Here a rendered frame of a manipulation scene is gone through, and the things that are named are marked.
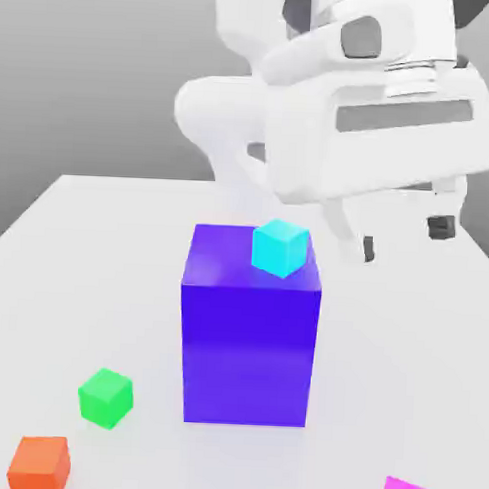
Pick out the small green cube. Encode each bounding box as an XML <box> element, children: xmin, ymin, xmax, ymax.
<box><xmin>75</xmin><ymin>365</ymin><xmax>136</xmax><ymax>432</ymax></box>

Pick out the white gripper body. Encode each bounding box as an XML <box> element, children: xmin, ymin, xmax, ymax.
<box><xmin>261</xmin><ymin>55</ymin><xmax>489</xmax><ymax>215</ymax></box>

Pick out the large purple box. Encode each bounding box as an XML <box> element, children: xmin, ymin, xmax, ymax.
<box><xmin>175</xmin><ymin>222</ymin><xmax>325</xmax><ymax>430</ymax></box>

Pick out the small cyan cube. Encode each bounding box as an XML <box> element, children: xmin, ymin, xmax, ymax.
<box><xmin>250</xmin><ymin>217</ymin><xmax>312</xmax><ymax>281</ymax></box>

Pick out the small orange cube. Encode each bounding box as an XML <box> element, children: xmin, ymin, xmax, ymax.
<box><xmin>6</xmin><ymin>433</ymin><xmax>73</xmax><ymax>489</ymax></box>

